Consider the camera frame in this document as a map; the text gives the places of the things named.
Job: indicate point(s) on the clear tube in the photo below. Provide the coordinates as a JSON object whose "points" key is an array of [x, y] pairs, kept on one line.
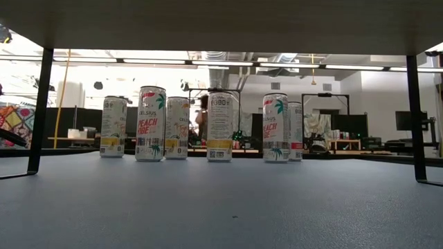
{"points": [[296, 131], [177, 128], [150, 124]]}

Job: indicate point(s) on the person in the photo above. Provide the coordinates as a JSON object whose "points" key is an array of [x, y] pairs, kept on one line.
{"points": [[202, 117]]}

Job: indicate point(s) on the white Celsius Peach Vibe can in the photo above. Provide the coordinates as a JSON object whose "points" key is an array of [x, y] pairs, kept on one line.
{"points": [[275, 128]]}

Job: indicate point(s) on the ceiling light strip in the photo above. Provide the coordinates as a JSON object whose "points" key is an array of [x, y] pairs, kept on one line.
{"points": [[415, 69], [86, 59], [354, 67], [221, 63], [154, 61], [289, 65]]}

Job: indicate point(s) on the blue table mat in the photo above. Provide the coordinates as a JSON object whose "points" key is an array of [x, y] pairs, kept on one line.
{"points": [[221, 207]]}

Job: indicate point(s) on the light wooden board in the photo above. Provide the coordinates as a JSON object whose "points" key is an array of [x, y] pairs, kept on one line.
{"points": [[221, 24]]}

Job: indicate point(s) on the wooden side table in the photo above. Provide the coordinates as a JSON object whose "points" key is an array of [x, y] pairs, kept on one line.
{"points": [[344, 141]]}

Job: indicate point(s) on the black screen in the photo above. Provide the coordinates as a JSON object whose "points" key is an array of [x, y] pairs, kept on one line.
{"points": [[349, 126]]}

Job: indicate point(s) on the black partition panel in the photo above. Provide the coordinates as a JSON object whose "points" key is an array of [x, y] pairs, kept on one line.
{"points": [[86, 121]]}

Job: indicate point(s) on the wooden bench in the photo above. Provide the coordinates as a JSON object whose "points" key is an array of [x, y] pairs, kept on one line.
{"points": [[69, 139]]}

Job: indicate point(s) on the black monitor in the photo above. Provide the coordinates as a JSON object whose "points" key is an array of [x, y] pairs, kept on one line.
{"points": [[410, 120]]}

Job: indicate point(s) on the colourful patchwork quilt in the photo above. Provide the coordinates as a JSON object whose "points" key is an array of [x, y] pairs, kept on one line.
{"points": [[15, 124]]}

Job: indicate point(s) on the black station frame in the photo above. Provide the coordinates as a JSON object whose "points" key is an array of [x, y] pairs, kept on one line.
{"points": [[235, 90], [325, 94]]}

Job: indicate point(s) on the silver ventilation duct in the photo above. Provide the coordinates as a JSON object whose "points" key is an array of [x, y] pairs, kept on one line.
{"points": [[216, 74]]}

